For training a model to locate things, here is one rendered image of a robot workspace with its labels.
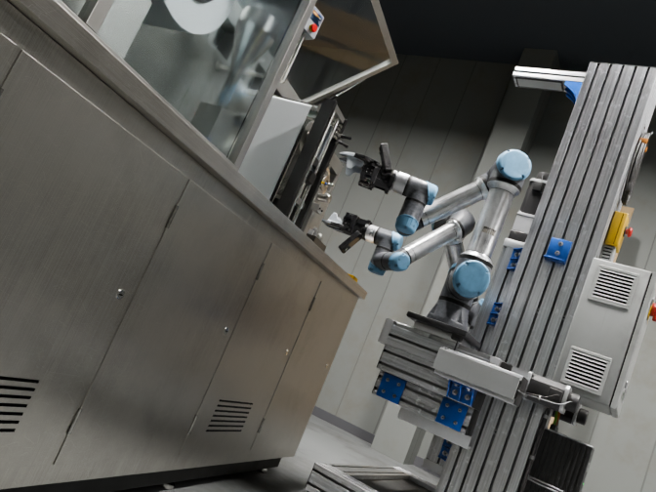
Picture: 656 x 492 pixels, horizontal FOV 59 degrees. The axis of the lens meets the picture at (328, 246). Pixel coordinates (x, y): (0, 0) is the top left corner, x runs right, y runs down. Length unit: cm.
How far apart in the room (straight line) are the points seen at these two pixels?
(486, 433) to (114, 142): 157
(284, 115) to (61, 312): 140
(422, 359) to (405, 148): 415
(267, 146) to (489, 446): 137
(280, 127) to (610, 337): 141
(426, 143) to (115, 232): 496
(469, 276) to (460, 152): 392
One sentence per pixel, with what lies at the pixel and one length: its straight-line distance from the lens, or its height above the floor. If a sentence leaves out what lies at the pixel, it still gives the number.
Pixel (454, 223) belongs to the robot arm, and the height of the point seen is 127.
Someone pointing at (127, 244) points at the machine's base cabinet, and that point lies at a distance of 127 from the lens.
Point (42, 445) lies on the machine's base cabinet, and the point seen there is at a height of 19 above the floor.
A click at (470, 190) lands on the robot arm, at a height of 131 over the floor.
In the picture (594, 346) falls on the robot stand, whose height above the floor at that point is 93.
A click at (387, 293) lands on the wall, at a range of 548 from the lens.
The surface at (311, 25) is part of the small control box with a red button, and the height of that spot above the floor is 163.
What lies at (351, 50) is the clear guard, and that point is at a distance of 284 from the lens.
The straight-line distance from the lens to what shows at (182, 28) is 134.
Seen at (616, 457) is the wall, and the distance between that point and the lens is 495.
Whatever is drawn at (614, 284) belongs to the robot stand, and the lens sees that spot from 218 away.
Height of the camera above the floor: 58
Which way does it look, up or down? 10 degrees up
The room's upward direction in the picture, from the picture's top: 23 degrees clockwise
